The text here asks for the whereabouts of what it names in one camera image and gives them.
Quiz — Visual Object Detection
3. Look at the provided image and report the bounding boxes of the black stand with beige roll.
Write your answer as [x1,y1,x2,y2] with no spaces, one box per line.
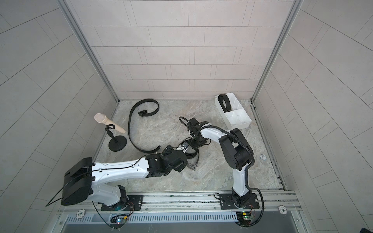
[94,113,127,152]

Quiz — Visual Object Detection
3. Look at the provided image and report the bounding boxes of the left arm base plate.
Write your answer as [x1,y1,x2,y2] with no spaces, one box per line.
[101,195,144,212]

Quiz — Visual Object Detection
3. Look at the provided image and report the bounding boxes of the left green circuit board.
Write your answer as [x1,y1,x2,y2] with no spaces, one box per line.
[110,214,129,229]

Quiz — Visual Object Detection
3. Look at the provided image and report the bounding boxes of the long black belt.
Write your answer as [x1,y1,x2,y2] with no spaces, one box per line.
[218,94,232,113]

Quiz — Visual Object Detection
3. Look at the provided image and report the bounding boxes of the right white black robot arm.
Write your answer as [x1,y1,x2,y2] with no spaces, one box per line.
[184,118,254,208]

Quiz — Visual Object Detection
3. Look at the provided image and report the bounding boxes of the aluminium front rail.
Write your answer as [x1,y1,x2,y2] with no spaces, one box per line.
[53,190,302,214]

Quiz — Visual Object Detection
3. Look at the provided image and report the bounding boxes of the white compartment storage box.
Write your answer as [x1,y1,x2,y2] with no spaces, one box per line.
[215,93,252,130]

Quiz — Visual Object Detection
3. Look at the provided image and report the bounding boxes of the black belt with silver buckle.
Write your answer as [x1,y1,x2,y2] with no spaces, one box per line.
[176,137,200,170]

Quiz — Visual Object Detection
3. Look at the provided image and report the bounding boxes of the white round sticker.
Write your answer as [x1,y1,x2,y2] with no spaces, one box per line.
[76,209,85,219]
[278,205,287,215]

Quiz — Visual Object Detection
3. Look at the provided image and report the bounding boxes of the right green circuit board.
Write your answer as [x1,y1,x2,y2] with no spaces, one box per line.
[236,212,253,227]

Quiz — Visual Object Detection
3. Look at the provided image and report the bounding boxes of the right floor white sticker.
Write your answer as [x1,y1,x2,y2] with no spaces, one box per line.
[259,154,267,161]

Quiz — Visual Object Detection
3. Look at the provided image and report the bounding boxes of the right white round sticker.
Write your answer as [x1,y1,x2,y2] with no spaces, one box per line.
[278,205,287,215]

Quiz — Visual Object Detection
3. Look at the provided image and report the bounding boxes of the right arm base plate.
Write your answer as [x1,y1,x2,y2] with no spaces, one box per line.
[214,192,260,210]

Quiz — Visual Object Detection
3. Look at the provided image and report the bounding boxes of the green circuit board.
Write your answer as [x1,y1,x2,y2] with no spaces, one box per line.
[110,214,129,229]
[236,212,253,227]

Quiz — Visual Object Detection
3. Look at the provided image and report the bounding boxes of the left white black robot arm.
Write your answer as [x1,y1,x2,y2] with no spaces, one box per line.
[61,145,189,206]

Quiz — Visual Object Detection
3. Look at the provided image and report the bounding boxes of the left white round sticker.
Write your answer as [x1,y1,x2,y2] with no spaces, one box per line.
[76,209,85,219]

